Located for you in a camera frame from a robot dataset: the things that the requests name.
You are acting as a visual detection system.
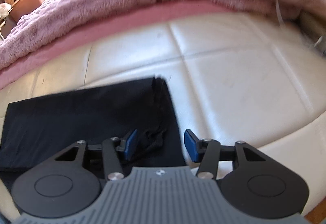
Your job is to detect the black pants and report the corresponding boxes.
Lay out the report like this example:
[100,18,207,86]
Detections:
[1,78,186,189]

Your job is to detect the cream leather bench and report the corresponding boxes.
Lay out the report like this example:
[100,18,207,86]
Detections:
[1,13,325,214]

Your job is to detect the pink bed sheet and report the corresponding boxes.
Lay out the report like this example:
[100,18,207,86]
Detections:
[1,0,233,89]

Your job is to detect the brown wooden chair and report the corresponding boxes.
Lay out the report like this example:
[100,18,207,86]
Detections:
[9,0,45,22]

